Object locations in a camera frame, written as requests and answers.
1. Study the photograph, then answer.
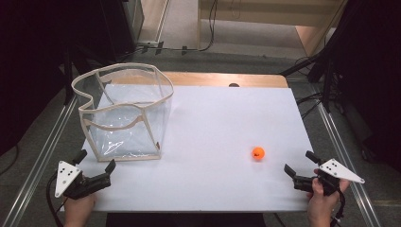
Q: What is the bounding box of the orange ball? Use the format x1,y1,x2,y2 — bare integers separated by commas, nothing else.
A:
251,146,266,161

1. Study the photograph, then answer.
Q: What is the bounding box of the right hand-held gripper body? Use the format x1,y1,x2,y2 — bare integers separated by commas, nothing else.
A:
292,158,366,197

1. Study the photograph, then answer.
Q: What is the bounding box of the black metal stand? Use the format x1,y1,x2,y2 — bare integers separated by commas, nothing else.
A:
279,51,337,114

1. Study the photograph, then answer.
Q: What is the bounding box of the person's dark clothing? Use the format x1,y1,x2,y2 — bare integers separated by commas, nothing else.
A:
105,212,268,227

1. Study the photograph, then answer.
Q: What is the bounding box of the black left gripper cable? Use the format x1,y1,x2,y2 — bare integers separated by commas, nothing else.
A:
45,172,66,227

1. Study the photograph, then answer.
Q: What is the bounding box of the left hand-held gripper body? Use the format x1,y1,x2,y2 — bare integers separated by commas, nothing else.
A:
54,160,113,201

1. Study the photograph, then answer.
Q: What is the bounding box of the wooden furniture frame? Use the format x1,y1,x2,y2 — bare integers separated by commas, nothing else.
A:
196,0,349,59

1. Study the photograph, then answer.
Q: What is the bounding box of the black floor cable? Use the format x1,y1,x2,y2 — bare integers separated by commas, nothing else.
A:
295,90,326,120

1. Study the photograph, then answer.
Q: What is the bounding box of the metal floor rail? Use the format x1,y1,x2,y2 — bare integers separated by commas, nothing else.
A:
315,101,383,227
0,94,79,227

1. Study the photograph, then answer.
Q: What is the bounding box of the dark curtain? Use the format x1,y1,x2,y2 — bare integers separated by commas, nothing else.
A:
329,0,401,173
0,0,107,157

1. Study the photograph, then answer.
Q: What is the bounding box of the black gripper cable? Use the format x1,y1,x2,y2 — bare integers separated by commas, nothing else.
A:
45,172,66,227
328,185,347,227

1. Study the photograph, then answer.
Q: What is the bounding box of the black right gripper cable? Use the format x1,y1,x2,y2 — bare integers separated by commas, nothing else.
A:
328,185,347,227

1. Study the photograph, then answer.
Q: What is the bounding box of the person's right hand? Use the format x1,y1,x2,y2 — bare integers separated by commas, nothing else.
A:
306,167,351,227

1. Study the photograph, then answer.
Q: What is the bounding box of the clear plastic bag beige trim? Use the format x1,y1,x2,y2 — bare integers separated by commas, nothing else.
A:
71,62,175,163

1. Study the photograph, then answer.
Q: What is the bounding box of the black hanging cable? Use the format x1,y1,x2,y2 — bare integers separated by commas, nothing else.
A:
181,0,219,53

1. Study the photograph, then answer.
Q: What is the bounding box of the white board mat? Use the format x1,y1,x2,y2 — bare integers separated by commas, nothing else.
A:
61,84,317,213

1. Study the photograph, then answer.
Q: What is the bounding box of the person's left hand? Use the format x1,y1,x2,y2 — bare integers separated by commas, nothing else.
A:
62,192,97,227

